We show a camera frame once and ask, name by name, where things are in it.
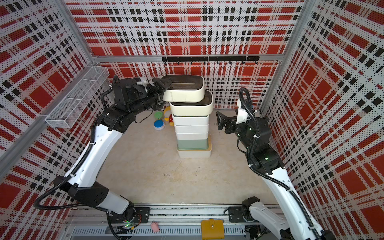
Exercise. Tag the green lid air freshener jar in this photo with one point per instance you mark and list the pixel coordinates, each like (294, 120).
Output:
(158, 115)

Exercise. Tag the cream box dark lid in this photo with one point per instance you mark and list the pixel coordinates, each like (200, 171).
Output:
(184, 88)
(199, 109)

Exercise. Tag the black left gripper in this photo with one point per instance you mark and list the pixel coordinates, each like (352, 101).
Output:
(157, 95)

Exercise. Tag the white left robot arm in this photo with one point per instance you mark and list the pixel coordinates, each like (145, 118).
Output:
(80, 181)

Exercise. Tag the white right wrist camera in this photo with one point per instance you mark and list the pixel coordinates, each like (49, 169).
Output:
(242, 115)

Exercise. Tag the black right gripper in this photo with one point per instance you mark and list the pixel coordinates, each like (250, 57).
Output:
(231, 123)

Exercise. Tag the white bamboo-lid box corner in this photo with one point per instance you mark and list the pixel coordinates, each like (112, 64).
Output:
(199, 129)

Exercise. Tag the black hook rail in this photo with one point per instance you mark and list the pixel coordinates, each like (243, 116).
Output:
(212, 59)

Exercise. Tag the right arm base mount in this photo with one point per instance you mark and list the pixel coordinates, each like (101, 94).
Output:
(238, 215)

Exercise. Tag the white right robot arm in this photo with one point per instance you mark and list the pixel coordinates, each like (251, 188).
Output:
(297, 222)

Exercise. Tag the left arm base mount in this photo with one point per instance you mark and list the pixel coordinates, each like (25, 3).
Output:
(132, 216)

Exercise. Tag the white wire mesh shelf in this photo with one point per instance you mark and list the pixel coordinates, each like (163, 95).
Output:
(67, 112)

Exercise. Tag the mint green square tissue box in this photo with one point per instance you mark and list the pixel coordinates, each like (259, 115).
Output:
(191, 145)

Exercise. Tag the yellow leather wallet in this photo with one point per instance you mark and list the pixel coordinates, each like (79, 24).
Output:
(212, 229)

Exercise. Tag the white bamboo-lid tissue box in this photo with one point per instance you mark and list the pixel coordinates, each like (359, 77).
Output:
(196, 153)
(192, 136)

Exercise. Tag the white box grey lid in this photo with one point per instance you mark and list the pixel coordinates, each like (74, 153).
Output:
(191, 121)

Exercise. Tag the small pink object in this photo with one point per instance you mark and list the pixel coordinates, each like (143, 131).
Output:
(155, 227)

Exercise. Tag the blue and white round button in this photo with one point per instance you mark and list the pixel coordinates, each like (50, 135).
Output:
(159, 125)

